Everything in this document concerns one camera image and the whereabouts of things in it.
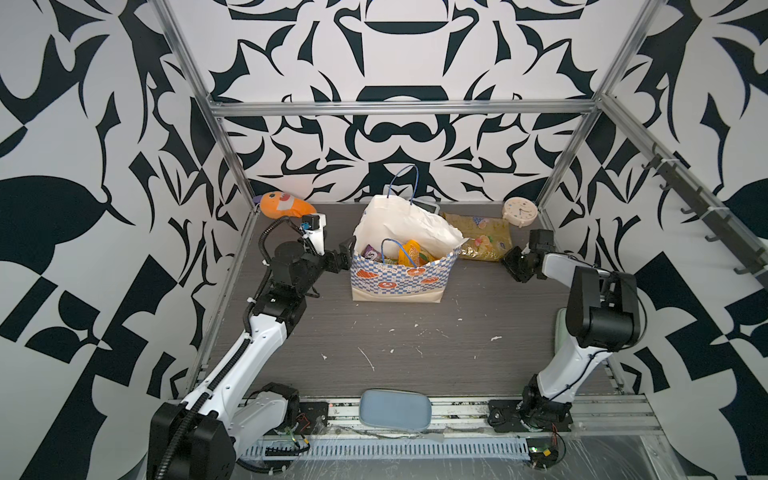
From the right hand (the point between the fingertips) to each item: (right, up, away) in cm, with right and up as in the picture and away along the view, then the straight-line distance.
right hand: (505, 257), depth 99 cm
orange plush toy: (-77, +18, +9) cm, 79 cm away
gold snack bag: (-4, +6, +5) cm, 9 cm away
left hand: (-50, +9, -24) cm, 57 cm away
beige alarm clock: (+12, +16, +16) cm, 26 cm away
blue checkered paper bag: (-38, +12, -8) cm, 40 cm away
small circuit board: (-2, -44, -28) cm, 52 cm away
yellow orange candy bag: (-31, +2, -10) cm, 33 cm away
